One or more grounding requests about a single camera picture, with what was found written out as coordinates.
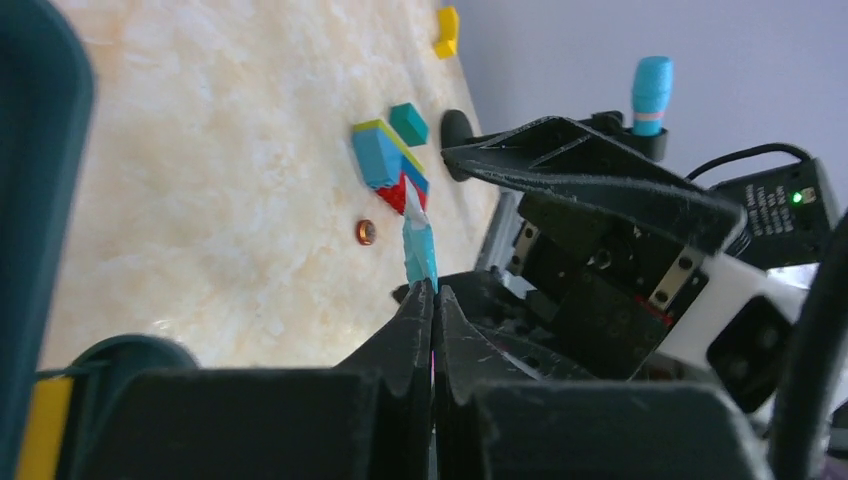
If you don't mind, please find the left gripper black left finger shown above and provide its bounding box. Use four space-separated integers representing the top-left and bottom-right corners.
80 281 435 479

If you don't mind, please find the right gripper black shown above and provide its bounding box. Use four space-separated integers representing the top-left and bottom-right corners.
390 115 749 382

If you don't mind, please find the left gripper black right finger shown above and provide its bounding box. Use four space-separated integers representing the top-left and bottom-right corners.
435 287 771 479

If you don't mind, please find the teal bandage roll packet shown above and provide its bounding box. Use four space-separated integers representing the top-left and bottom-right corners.
402 188 439 292

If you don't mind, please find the copper coin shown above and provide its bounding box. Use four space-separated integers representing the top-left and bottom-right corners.
355 219 376 246

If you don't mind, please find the teal divided plastic tray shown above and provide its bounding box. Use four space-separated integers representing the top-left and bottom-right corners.
0 0 200 480

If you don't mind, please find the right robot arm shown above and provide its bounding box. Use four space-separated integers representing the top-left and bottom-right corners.
441 110 836 422

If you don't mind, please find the yellow medicine box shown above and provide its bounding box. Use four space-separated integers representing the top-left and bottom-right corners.
15 376 74 480

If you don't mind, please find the black round stand base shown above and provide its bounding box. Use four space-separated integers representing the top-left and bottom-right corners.
440 109 473 182

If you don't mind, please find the blue cylinder tool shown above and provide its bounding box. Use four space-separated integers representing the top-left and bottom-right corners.
631 56 674 137

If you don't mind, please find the small teal block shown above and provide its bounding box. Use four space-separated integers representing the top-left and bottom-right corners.
389 102 429 147

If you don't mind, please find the yellow object at edge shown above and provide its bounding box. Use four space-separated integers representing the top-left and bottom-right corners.
433 6 460 60

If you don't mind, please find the toy brick block assembly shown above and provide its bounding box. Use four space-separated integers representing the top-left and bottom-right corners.
351 119 429 215

